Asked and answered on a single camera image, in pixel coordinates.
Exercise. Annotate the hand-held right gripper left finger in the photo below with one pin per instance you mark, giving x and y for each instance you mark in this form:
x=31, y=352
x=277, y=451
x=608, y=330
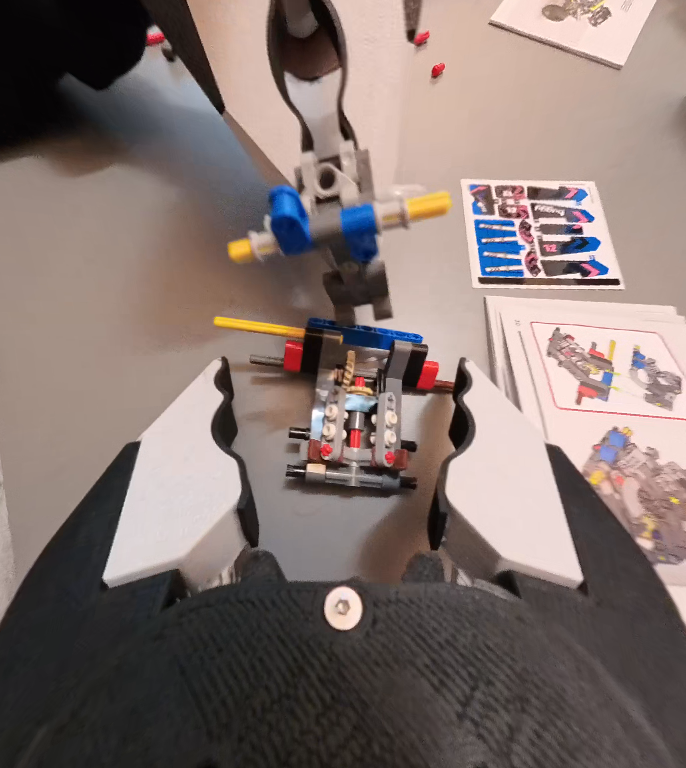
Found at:
x=181, y=498

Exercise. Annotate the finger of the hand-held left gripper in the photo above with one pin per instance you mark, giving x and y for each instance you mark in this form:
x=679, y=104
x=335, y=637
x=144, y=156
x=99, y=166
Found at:
x=379, y=90
x=241, y=60

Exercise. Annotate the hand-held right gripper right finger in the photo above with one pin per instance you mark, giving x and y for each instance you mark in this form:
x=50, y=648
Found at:
x=511, y=498

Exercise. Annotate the grey and blue lego assembly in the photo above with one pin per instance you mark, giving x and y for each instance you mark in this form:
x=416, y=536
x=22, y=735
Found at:
x=355, y=225

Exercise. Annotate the lego chassis assembly with axles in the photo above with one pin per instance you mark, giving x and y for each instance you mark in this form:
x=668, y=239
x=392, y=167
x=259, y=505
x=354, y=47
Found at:
x=355, y=333

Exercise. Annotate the person's left forearm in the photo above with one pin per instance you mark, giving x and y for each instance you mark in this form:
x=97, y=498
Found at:
x=49, y=60

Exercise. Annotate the person's left hand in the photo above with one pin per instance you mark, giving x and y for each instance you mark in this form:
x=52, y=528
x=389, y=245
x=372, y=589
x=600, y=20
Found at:
x=313, y=57

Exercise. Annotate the open instruction booklet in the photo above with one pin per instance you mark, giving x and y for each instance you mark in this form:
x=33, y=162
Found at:
x=619, y=450

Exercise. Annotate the closed instruction booklet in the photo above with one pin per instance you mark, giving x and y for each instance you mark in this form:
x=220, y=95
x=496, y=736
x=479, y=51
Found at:
x=571, y=27

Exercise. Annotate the sticker sheet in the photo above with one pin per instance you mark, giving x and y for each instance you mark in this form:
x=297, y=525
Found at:
x=541, y=234

